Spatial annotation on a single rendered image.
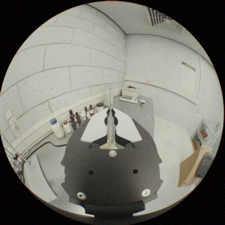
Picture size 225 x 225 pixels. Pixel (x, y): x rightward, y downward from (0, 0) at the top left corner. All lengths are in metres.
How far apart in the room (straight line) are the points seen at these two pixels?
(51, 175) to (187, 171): 0.67
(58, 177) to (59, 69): 0.66
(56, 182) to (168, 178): 0.53
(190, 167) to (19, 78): 1.05
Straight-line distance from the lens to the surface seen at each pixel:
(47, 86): 0.56
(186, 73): 1.75
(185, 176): 0.47
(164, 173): 0.42
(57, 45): 0.66
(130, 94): 1.15
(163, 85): 1.45
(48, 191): 0.44
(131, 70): 1.54
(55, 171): 0.41
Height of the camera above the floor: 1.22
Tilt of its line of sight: 31 degrees down
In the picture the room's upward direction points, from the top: 2 degrees clockwise
